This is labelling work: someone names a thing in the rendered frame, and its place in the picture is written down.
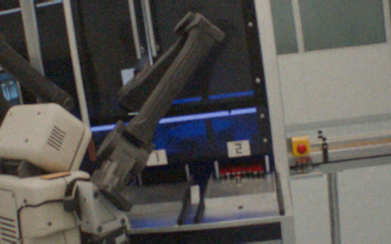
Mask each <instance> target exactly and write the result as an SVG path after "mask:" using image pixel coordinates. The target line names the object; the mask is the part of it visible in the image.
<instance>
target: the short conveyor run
mask: <svg viewBox="0 0 391 244"><path fill-rule="evenodd" d="M317 133H318V134H320V135H319V136H317V138H318V139H316V140H310V155H305V156H299V157H294V156H293V153H292V152H288V159H289V162H288V165H289V171H290V168H296V163H295V162H296V161H295V159H296V158H300V159H301V158H305V159H306V158H307V157H310V158H311V162H312V165H320V167H321V171H322V172H330V171H337V170H344V169H356V168H365V167H374V166H382V165H388V164H391V130H387V131H375V132H369V133H364V134H357V135H352V136H334V137H328V138H326V137H325V136H323V135H321V133H322V130H318V131H317ZM306 160H307V159H306Z"/></svg>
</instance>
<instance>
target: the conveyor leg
mask: <svg viewBox="0 0 391 244"><path fill-rule="evenodd" d="M339 172H343V170H337V171H330V172H323V174H324V175H325V174H327V195H328V201H329V203H328V209H329V223H330V237H331V244H341V241H342V237H341V223H340V207H339V193H338V173H339Z"/></svg>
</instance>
